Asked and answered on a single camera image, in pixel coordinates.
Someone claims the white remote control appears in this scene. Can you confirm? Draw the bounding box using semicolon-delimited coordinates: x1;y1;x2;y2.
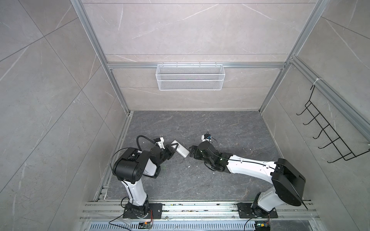
172;140;190;158

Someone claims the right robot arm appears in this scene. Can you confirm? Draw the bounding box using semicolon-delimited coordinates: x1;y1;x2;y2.
189;141;306;218

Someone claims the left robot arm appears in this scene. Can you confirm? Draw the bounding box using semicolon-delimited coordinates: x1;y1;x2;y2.
110;142;180;217

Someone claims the left green circuit board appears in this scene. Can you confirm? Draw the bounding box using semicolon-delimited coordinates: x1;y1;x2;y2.
138;221;153;230

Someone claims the green circuit board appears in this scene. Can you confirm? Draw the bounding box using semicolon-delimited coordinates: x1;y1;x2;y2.
254;221;271;231
138;221;153;230

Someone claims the right green circuit board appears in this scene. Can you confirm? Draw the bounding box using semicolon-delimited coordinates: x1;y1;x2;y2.
254;221;271;231

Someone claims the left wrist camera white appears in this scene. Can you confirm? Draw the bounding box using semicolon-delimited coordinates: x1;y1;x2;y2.
154;137;165;149

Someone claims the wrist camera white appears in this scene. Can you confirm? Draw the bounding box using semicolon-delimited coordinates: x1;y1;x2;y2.
201;132;212;142
154;137;165;149

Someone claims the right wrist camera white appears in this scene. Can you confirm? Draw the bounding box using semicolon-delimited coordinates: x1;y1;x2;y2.
201;132;212;142

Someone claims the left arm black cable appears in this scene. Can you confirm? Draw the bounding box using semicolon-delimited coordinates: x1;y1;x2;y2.
136;135;157;151

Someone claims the aluminium mounting rail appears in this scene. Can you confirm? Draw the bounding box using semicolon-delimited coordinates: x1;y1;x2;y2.
78;201;320;221

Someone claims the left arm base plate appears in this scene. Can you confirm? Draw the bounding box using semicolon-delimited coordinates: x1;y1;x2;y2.
123;203;163;219

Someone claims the white wire mesh basket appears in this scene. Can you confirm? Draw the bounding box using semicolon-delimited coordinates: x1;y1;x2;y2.
156;64;225;91

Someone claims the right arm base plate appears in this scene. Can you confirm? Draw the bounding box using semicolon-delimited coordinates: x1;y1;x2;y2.
236;203;278;218

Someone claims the black wire hook rack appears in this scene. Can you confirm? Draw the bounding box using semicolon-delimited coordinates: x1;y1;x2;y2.
296;85;370;164

